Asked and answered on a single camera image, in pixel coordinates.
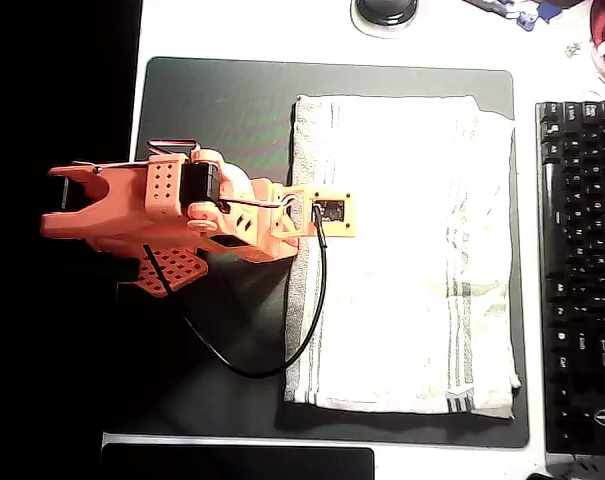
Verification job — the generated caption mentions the round dark glass cup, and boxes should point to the round dark glass cup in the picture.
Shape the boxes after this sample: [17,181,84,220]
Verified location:
[349,0,420,36]

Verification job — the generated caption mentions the black keyboard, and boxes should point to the black keyboard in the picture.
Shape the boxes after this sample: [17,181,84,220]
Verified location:
[534,99,605,457]

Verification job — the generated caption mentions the blue plastic parts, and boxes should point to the blue plastic parts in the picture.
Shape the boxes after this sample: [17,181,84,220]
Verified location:
[464,0,583,32]

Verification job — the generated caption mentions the black camera cable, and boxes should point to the black camera cable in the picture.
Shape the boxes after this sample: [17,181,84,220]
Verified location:
[141,204,329,380]

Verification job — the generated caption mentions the white striped towel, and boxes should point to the white striped towel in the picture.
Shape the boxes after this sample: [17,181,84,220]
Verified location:
[283,93,523,420]

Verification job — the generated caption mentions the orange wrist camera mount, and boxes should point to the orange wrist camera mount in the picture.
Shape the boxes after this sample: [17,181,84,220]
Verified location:
[281,183,358,239]

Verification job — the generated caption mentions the orange perforated base plate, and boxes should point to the orange perforated base plate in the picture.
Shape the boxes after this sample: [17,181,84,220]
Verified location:
[134,243,209,300]

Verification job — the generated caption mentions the black flat tablet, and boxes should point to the black flat tablet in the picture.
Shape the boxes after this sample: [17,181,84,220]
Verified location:
[99,442,377,480]

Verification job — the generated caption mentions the dark desk mat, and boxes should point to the dark desk mat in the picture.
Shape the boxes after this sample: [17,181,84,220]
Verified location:
[104,56,531,450]

